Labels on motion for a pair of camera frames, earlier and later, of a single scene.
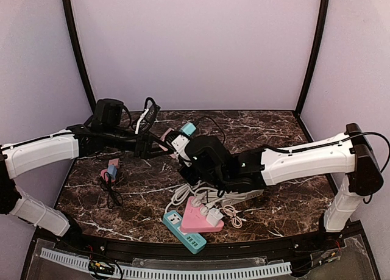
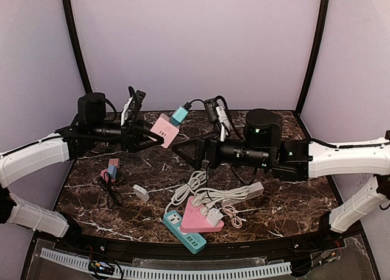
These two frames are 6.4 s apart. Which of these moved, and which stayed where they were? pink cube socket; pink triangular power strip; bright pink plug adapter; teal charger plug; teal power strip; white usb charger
Moved: pink cube socket; teal charger plug
Stayed: bright pink plug adapter; teal power strip; white usb charger; pink triangular power strip
